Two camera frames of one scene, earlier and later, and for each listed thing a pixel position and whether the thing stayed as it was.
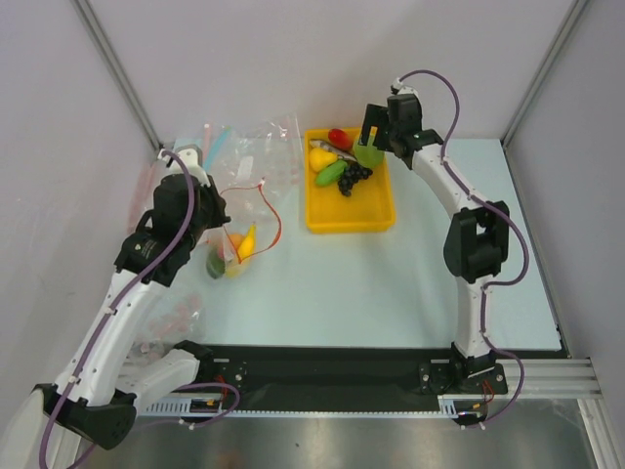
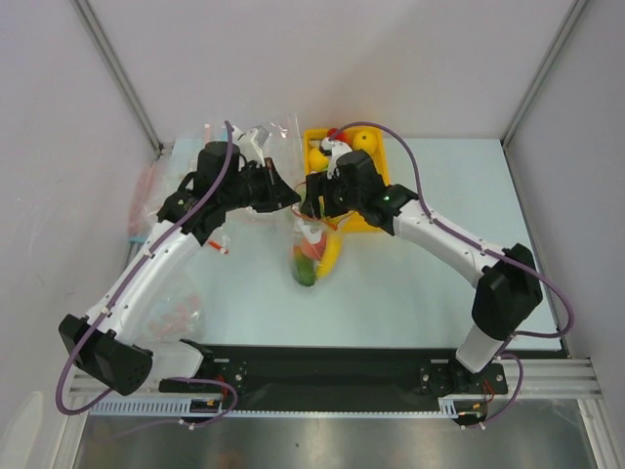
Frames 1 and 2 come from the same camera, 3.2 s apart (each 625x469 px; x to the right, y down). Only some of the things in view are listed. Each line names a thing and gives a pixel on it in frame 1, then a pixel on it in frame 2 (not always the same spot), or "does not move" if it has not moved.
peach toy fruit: [236, 239] -> [313, 250]
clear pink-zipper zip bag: [144, 197] does not move
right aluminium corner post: [578, 7] does not move
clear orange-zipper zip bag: [254, 227] -> [310, 238]
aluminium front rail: [562, 378] does not move
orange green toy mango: [216, 263] -> [305, 271]
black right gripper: [372, 127] -> [327, 193]
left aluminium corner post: [85, 10] does not move
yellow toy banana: [246, 245] -> [331, 249]
